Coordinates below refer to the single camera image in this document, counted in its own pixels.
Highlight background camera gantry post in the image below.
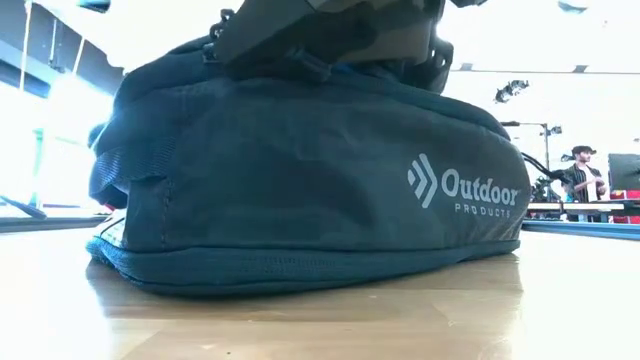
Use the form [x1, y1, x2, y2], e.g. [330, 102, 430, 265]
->
[499, 119, 564, 174]

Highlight blue window post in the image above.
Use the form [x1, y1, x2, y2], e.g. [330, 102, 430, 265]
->
[30, 127, 47, 209]

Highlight dark window beam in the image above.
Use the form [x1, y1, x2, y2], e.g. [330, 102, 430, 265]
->
[0, 0, 126, 99]

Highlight black cable bundle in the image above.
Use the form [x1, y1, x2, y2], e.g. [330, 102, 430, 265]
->
[0, 194, 49, 220]

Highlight background robot arms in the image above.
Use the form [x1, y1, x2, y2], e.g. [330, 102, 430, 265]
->
[529, 174, 569, 220]

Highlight person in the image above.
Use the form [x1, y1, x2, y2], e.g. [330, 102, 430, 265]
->
[560, 144, 609, 223]

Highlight navy blue backpack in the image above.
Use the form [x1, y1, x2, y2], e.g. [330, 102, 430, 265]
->
[85, 0, 574, 298]

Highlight black background monitor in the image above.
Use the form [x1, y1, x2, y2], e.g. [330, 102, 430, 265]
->
[607, 152, 640, 194]

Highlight background work table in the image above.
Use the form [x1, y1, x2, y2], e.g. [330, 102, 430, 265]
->
[527, 199, 640, 224]

